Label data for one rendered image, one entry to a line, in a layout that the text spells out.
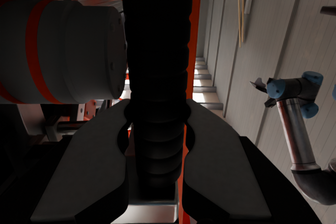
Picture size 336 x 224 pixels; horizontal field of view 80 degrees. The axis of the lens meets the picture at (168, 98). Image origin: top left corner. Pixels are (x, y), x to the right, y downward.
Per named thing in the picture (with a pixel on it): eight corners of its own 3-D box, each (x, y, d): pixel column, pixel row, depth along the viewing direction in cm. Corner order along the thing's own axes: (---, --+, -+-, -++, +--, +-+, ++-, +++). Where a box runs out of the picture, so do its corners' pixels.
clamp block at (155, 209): (50, 204, 14) (67, 245, 17) (180, 203, 14) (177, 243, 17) (77, 153, 19) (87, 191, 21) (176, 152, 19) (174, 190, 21)
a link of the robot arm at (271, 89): (290, 206, 77) (260, 84, 89) (314, 200, 79) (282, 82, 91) (316, 215, 66) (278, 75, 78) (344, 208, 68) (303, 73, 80)
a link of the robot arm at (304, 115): (323, 102, 84) (316, 119, 88) (303, 91, 93) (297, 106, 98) (307, 104, 83) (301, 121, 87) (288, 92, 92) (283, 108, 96)
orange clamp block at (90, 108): (55, 117, 53) (69, 122, 62) (85, 117, 53) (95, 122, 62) (59, 91, 55) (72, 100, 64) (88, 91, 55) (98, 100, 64)
